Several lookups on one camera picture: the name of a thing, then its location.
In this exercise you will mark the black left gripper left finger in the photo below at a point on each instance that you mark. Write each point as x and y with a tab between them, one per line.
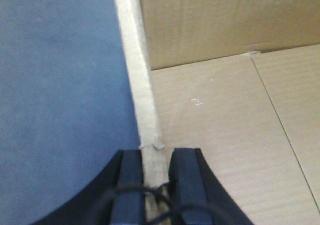
113	197

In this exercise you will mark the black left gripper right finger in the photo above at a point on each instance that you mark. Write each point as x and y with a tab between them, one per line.
192	182

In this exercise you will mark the brown cardboard carton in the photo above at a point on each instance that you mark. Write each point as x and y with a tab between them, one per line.
239	79

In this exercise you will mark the dark grey conveyor belt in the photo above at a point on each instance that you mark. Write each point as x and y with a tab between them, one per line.
65	102

